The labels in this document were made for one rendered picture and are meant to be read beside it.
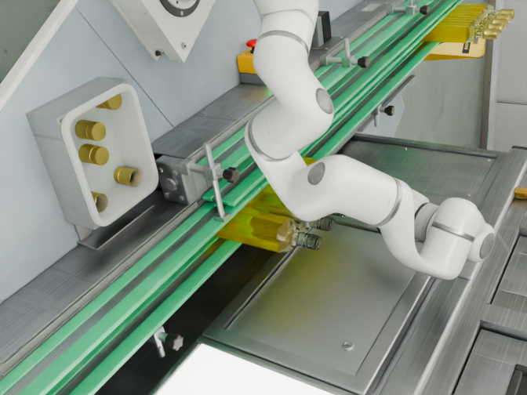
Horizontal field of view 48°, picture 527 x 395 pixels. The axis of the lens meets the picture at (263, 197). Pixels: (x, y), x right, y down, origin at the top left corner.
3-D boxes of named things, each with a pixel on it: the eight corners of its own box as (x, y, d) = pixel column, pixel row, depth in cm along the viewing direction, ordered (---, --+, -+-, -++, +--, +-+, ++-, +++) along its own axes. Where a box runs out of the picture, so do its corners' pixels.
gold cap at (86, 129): (72, 124, 105) (89, 126, 103) (87, 116, 108) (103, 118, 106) (78, 142, 107) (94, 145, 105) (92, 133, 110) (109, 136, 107)
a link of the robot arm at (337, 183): (400, 125, 96) (340, 156, 108) (294, 70, 86) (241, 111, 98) (397, 217, 89) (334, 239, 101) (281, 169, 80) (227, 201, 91)
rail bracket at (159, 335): (124, 349, 112) (178, 372, 105) (114, 323, 108) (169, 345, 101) (138, 335, 114) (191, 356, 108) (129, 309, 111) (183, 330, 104)
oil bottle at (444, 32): (413, 41, 213) (495, 45, 198) (413, 26, 210) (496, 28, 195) (419, 36, 217) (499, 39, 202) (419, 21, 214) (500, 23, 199)
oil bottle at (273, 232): (205, 234, 126) (291, 257, 115) (200, 212, 123) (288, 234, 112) (220, 220, 130) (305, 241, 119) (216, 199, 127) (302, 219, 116)
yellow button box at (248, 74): (239, 82, 149) (263, 85, 145) (234, 53, 145) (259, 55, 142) (254, 72, 154) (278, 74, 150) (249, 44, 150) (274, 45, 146)
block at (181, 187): (161, 201, 123) (188, 208, 119) (151, 161, 118) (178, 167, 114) (172, 193, 125) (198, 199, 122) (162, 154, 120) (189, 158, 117)
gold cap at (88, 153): (76, 148, 107) (92, 151, 105) (90, 139, 109) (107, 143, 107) (81, 165, 109) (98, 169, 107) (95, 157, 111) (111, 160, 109)
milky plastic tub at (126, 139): (67, 223, 110) (99, 233, 106) (25, 113, 99) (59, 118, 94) (130, 178, 122) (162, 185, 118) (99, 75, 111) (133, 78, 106)
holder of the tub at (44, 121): (74, 244, 113) (103, 254, 109) (25, 114, 99) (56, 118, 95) (135, 199, 125) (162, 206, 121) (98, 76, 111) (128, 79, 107)
